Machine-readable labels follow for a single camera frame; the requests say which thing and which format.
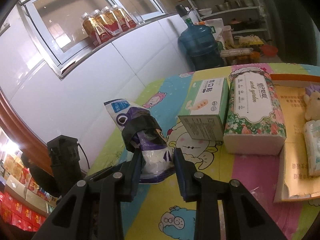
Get floral tissue pack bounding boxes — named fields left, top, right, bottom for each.
left=223, top=68, right=286, bottom=155

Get orange cardboard tray box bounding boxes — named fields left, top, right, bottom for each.
left=271, top=74, right=319, bottom=203

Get metal kitchen shelf rack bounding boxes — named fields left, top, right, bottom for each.
left=186, top=0, right=273, bottom=41

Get oil bottles on sill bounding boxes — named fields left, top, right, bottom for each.
left=81, top=4, right=137, bottom=47

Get plush bunny purple dress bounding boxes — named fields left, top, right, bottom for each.
left=303, top=85, right=320, bottom=121

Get red plastic basin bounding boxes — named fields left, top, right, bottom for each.
left=260, top=44, right=278, bottom=57

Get white green wipes pack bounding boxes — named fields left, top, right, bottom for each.
left=304, top=120, right=320, bottom=176

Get colourful cartoon bed sheet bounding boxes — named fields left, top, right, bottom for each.
left=121, top=66, right=319, bottom=239

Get blue water jug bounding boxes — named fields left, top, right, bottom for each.
left=175, top=4, right=224, bottom=71

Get dark grey refrigerator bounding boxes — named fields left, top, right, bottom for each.
left=264, top=0, right=319, bottom=66

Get green white mask box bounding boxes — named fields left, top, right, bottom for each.
left=178, top=77, right=229, bottom=141

